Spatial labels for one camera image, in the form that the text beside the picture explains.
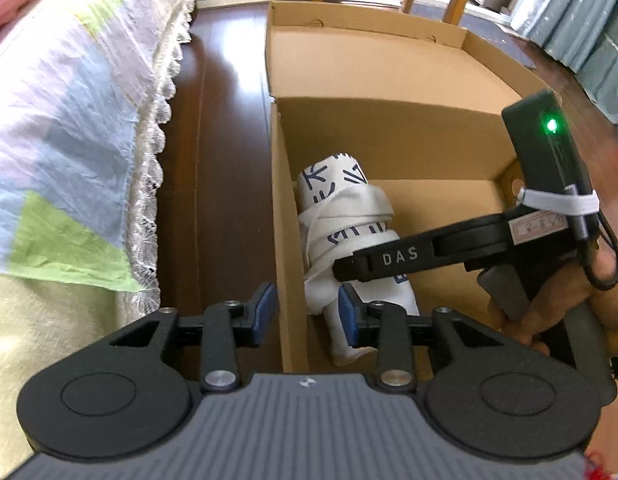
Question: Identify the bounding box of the black cable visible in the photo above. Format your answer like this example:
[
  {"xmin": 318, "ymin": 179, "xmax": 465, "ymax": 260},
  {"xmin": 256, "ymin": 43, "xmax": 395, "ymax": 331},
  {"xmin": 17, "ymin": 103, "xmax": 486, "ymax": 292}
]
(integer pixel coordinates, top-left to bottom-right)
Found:
[{"xmin": 579, "ymin": 210, "xmax": 618, "ymax": 291}]

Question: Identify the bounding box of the person's right forearm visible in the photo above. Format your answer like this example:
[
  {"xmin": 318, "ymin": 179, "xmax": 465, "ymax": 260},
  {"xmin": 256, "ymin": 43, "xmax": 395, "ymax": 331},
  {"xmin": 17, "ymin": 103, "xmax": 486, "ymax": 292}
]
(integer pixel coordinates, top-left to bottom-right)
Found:
[{"xmin": 586, "ymin": 280, "xmax": 618, "ymax": 391}]

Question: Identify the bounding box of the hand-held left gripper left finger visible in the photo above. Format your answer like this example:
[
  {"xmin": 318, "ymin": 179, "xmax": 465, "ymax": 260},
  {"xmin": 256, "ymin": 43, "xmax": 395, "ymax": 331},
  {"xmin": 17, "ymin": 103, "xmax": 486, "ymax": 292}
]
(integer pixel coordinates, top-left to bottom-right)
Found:
[{"xmin": 109, "ymin": 282, "xmax": 279, "ymax": 394}]

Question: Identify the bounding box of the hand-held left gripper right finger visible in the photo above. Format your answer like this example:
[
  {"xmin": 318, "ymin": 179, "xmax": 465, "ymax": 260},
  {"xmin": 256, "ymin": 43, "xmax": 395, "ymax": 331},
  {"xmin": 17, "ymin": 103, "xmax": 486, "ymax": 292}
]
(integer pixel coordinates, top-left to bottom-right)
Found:
[{"xmin": 338, "ymin": 284, "xmax": 505, "ymax": 394}]

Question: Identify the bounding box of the person's right hand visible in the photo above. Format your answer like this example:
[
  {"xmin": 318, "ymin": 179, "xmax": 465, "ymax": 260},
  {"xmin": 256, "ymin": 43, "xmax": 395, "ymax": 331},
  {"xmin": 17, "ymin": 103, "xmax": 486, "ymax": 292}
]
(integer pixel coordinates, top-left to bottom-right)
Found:
[{"xmin": 489, "ymin": 247, "xmax": 618, "ymax": 357}]

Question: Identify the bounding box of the white printed shopping bag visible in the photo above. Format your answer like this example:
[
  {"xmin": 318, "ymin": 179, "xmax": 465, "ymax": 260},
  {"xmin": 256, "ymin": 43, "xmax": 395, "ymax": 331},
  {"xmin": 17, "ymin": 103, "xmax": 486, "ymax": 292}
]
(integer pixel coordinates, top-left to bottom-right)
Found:
[{"xmin": 294, "ymin": 152, "xmax": 422, "ymax": 367}]

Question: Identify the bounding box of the patchwork quilt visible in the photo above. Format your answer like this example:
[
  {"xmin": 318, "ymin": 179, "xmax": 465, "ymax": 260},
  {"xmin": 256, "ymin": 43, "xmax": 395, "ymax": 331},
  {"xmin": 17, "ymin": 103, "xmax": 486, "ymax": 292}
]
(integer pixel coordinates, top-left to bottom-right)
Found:
[{"xmin": 0, "ymin": 0, "xmax": 230, "ymax": 293}]

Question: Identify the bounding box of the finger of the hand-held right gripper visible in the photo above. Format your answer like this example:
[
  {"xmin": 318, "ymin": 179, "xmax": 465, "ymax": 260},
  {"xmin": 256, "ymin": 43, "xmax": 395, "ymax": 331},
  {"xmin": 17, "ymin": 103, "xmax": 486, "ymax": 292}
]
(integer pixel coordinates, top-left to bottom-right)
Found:
[{"xmin": 331, "ymin": 212, "xmax": 515, "ymax": 286}]

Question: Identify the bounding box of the cardboard box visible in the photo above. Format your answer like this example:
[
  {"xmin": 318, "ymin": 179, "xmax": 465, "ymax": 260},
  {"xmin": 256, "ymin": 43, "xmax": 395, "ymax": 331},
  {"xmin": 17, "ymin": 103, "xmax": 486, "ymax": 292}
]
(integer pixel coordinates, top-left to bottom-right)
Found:
[{"xmin": 265, "ymin": 1, "xmax": 552, "ymax": 376}]

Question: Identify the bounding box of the light green blanket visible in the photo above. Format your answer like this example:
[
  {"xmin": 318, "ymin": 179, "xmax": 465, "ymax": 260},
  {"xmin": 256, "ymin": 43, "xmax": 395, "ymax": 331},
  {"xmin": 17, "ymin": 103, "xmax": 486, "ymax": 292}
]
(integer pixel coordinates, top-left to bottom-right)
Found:
[{"xmin": 0, "ymin": 270, "xmax": 162, "ymax": 466}]

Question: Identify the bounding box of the grey-green curtain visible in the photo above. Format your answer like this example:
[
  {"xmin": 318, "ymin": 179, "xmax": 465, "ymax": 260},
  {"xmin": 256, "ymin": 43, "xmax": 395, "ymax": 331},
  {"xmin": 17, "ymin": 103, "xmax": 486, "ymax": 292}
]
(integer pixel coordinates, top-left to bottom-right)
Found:
[{"xmin": 509, "ymin": 0, "xmax": 618, "ymax": 123}]

